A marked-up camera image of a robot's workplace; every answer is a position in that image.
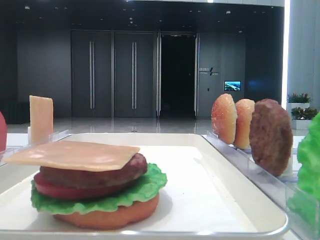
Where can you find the tomato slice in burger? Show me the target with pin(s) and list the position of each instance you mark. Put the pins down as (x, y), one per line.
(69, 193)

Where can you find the metal serving tray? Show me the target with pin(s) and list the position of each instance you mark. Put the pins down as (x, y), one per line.
(205, 198)

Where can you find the standing green lettuce leaf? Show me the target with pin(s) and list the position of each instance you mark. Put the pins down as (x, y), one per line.
(307, 175)

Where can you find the green lettuce on tray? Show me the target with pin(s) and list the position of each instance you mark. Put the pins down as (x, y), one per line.
(146, 188)

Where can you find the dark double door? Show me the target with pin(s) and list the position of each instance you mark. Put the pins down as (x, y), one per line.
(91, 74)
(134, 75)

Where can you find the white planter with plants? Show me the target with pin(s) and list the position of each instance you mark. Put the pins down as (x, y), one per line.
(300, 110)

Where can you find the bun half right inner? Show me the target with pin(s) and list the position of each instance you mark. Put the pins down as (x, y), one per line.
(245, 108)

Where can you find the meat patty on tray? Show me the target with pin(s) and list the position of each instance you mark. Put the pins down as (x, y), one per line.
(80, 179)

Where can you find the dark double door middle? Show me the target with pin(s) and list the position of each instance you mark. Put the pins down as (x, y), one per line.
(134, 75)

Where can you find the orange cheese slice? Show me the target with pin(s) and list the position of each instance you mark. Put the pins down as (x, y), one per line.
(41, 111)
(75, 155)

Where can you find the standing meat patty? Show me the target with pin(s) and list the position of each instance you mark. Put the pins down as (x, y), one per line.
(270, 136)

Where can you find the red tomato slice standing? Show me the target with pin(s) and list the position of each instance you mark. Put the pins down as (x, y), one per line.
(3, 133)

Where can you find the dark double door left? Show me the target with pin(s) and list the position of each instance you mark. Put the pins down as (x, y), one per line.
(91, 74)

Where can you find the wall monitor screen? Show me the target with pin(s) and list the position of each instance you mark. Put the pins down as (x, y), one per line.
(232, 86)

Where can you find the bottom bun in burger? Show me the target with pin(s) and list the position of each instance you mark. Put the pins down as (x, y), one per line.
(124, 216)

